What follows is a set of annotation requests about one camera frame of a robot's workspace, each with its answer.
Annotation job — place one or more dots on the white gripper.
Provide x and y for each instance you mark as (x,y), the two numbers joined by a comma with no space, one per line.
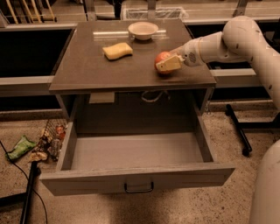
(190,54)

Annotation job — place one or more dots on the red apple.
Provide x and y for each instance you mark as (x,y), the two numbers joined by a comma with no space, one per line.
(161,59)

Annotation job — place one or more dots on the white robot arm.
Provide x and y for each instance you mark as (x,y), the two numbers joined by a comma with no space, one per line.
(241,40)

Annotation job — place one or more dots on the grey cabinet with top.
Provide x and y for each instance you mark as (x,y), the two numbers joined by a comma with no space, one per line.
(84,69)

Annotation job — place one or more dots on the open grey drawer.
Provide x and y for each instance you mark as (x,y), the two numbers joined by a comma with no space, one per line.
(173,154)

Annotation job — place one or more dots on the white bowl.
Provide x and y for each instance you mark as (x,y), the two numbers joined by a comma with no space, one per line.
(142,30)

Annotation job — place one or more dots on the clear plastic bin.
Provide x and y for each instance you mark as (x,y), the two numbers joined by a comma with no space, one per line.
(159,13)

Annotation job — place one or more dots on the yellow sponge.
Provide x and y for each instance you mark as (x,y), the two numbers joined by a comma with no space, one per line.
(115,52)

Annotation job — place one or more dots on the black stand leg right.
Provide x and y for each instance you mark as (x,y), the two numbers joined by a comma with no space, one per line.
(241,127)

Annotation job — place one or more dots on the black stand leg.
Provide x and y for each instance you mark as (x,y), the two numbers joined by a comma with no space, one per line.
(24,198)
(241,127)

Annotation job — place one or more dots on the wooden chair legs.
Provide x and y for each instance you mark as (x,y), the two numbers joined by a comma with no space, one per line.
(28,11)

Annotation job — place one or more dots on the green chip bag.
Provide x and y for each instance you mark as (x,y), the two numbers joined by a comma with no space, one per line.
(23,146)

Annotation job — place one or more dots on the black stand leg left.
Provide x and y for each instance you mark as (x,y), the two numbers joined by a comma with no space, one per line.
(24,198)

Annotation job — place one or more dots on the black drawer handle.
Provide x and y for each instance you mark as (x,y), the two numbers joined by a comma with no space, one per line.
(145,188)

